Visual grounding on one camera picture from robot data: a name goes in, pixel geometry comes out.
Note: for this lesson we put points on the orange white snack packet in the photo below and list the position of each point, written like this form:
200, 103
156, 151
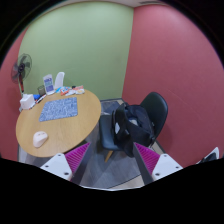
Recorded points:
79, 89

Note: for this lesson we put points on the white tissue box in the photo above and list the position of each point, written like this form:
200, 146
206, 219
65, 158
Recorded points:
27, 101

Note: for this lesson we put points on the dark pen cup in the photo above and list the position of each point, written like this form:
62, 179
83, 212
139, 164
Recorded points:
41, 90

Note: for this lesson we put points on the black plastic chair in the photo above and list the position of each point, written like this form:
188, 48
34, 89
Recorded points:
157, 110

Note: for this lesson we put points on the round wooden table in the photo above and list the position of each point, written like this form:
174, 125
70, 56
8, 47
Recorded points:
63, 134

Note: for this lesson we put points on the black backpack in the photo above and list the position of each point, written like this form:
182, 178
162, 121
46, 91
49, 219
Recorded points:
131, 124

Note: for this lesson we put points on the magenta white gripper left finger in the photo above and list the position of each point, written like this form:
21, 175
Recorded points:
70, 164

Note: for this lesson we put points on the blue patterned mouse pad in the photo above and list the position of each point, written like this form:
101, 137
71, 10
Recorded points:
58, 109

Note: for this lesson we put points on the white computer mouse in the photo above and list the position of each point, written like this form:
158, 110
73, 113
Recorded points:
39, 138

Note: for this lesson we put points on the black standing fan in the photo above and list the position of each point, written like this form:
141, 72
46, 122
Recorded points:
21, 69

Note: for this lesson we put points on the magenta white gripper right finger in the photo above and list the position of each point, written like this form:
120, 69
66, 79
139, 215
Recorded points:
153, 166

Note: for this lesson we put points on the white blue standing card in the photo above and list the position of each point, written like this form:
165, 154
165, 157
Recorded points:
48, 84

